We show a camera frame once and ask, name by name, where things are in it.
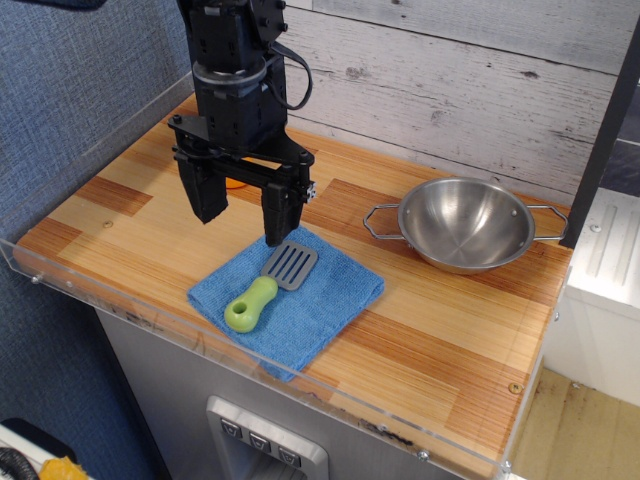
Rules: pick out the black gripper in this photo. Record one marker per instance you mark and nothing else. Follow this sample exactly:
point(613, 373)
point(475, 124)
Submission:
point(243, 138)

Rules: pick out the orange toy carrot green top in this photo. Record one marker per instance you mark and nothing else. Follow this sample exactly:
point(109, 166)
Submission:
point(232, 184)

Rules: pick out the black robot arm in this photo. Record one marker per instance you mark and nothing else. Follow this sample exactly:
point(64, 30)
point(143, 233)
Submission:
point(233, 47)

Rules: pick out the clear acrylic table guard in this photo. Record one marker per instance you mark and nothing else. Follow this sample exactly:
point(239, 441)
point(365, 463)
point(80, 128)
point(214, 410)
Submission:
point(428, 380)

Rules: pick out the grey dispenser button panel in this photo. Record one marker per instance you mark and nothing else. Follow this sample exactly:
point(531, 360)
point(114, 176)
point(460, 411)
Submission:
point(251, 447)

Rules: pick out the white appliance at right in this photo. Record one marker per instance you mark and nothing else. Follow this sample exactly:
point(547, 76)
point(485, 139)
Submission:
point(594, 336)

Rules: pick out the green handled grey toy spatula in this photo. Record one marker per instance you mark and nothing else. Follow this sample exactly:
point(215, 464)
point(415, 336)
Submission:
point(286, 269)

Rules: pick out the stainless steel bowl with handles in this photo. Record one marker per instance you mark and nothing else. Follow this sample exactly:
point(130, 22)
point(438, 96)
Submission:
point(465, 225)

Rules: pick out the dark grey right post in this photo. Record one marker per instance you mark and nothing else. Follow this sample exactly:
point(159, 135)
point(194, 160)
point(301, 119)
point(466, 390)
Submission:
point(594, 171)

